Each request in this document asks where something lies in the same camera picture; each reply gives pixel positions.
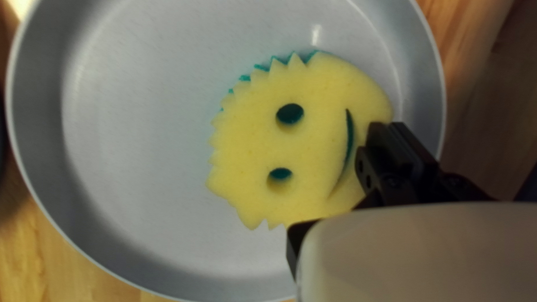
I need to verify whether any teal round plate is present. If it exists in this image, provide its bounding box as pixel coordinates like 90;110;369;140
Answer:
5;0;446;302

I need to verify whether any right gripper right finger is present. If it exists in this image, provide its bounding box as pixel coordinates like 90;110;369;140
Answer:
392;122;496;204

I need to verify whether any yellow smiling face sponge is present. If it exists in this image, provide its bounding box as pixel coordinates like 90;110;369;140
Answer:
206;50;394;230

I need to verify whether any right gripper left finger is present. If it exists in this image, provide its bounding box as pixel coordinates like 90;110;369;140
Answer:
286;122;421;281

